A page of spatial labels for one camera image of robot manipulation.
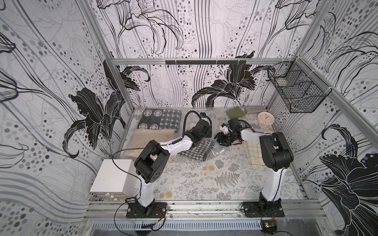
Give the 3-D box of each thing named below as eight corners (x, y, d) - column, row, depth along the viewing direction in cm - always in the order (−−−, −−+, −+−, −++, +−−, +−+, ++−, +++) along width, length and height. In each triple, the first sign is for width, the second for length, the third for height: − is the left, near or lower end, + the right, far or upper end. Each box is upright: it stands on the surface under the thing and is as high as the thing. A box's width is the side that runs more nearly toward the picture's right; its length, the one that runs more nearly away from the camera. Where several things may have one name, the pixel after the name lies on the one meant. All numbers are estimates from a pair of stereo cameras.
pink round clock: (260, 124, 110) (262, 122, 108) (256, 114, 117) (258, 111, 114) (274, 124, 110) (276, 122, 108) (270, 114, 117) (271, 111, 114)
